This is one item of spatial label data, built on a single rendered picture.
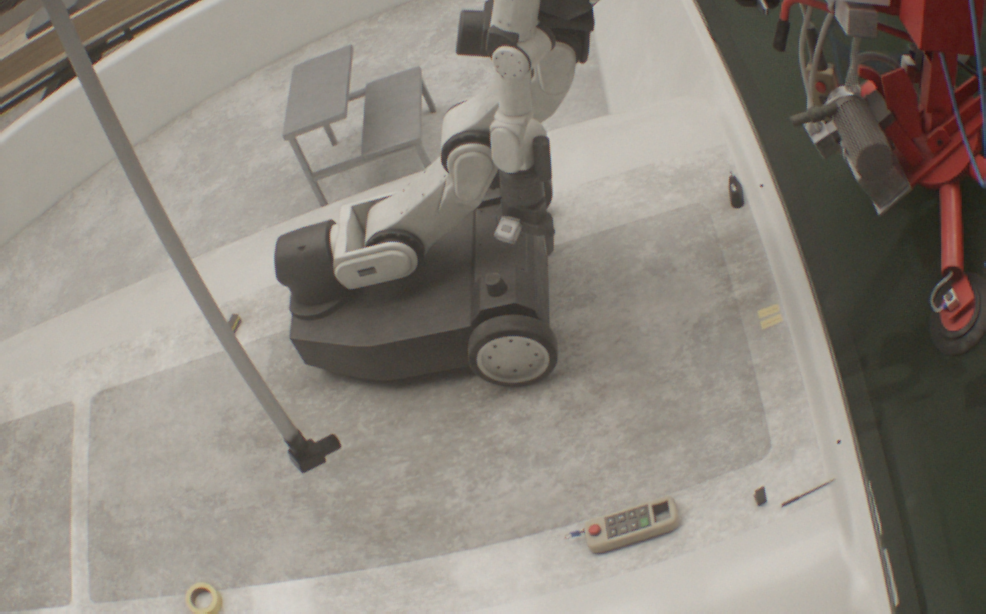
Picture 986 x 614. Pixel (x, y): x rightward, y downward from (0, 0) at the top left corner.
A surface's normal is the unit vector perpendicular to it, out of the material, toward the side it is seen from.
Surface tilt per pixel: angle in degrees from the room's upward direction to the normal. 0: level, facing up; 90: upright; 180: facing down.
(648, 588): 5
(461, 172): 90
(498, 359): 90
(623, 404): 0
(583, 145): 14
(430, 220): 90
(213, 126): 0
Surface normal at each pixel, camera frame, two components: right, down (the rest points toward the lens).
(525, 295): 0.46, -0.61
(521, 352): 0.00, 0.73
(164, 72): 0.30, 0.63
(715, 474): -0.30, -0.65
